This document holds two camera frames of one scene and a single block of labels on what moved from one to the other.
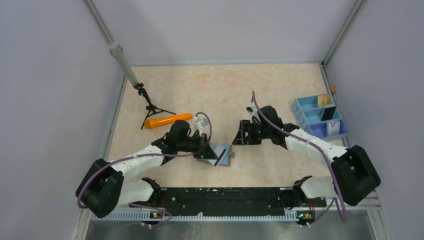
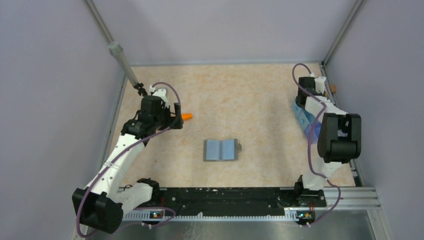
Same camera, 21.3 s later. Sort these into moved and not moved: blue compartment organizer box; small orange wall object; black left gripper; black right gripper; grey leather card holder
Moved: black right gripper; grey leather card holder; black left gripper
Not moved: blue compartment organizer box; small orange wall object
